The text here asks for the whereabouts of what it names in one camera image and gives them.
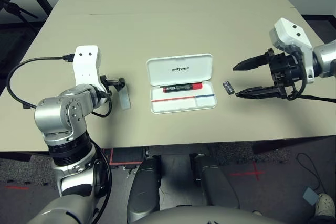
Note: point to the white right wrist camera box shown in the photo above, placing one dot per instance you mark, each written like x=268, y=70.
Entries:
x=288, y=32

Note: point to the dark grey robot left leg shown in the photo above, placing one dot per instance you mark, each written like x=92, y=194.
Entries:
x=144, y=187

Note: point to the white bystander shoe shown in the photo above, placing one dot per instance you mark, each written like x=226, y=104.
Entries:
x=256, y=212

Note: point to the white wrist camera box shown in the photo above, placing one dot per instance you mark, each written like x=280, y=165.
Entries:
x=288, y=32
x=85, y=64

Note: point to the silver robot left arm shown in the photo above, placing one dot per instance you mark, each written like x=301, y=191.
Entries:
x=63, y=108

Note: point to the dark grey robot leg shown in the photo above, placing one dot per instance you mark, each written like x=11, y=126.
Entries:
x=215, y=182
x=144, y=187

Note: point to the black marker with red cap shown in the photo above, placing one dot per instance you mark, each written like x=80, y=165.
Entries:
x=181, y=87

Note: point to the white perforated bystander clog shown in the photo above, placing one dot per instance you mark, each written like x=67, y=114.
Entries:
x=324, y=203

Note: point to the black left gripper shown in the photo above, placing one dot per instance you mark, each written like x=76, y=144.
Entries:
x=105, y=83

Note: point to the silver robot torso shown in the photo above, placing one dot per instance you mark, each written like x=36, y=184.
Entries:
x=199, y=217

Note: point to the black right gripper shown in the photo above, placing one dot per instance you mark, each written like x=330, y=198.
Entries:
x=284, y=69

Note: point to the black tripod stand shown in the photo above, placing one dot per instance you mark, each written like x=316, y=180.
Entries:
x=11, y=6

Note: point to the white plastic pencil case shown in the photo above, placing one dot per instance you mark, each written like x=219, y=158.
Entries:
x=162, y=72

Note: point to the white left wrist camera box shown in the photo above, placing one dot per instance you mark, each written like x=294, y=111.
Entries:
x=85, y=64

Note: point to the blue-grey foot pedal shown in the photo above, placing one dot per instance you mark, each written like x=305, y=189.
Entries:
x=310, y=195

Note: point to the dark grey robot right leg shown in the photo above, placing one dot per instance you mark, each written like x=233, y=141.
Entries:
x=215, y=182

